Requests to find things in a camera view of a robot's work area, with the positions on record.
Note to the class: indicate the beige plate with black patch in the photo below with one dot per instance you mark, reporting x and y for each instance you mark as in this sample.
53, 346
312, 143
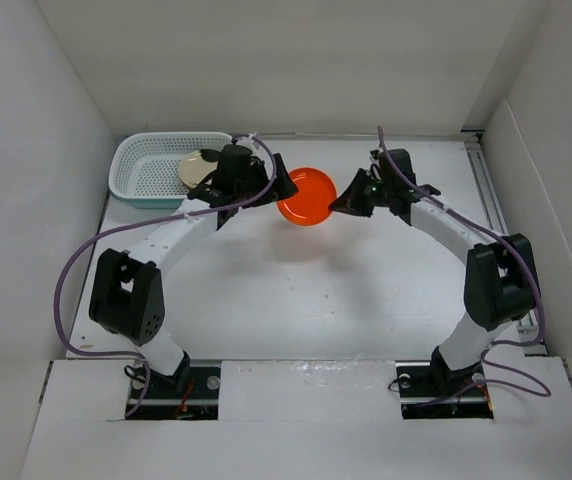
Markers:
196, 166

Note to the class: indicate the orange plate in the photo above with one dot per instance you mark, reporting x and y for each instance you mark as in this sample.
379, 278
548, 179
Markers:
310, 205

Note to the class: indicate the white perforated plastic basket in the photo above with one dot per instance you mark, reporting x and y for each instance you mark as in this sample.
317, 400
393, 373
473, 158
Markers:
146, 164

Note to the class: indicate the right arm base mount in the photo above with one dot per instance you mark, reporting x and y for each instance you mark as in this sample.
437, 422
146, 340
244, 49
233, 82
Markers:
424, 397

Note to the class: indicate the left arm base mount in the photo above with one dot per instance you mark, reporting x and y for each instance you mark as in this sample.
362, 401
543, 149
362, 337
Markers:
198, 401

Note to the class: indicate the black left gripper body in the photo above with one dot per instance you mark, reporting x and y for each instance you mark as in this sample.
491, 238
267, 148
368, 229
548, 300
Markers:
257, 178

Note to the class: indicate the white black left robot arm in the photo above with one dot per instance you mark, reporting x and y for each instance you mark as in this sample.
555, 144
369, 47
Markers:
127, 296

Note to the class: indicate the aluminium rail right edge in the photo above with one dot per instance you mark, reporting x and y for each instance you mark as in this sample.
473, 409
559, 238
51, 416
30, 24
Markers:
528, 327

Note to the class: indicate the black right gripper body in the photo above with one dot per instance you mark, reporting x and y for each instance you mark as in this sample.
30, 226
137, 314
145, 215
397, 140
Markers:
383, 190

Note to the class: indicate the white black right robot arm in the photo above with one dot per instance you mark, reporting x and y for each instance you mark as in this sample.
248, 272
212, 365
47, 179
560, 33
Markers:
500, 285

